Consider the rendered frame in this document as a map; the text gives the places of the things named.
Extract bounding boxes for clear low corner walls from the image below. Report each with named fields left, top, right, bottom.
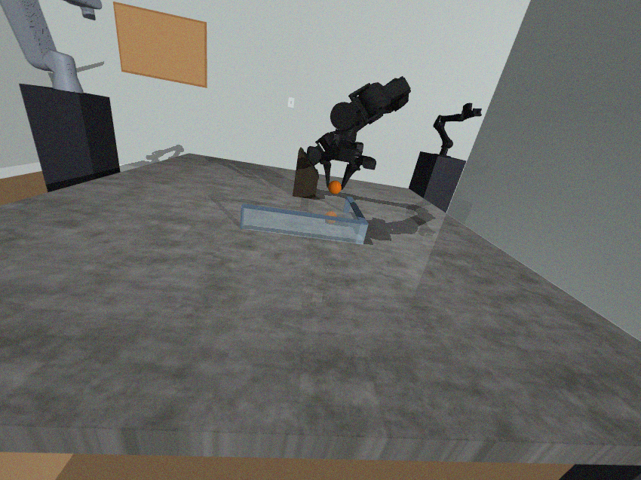
left=241, top=198, right=368, bottom=244

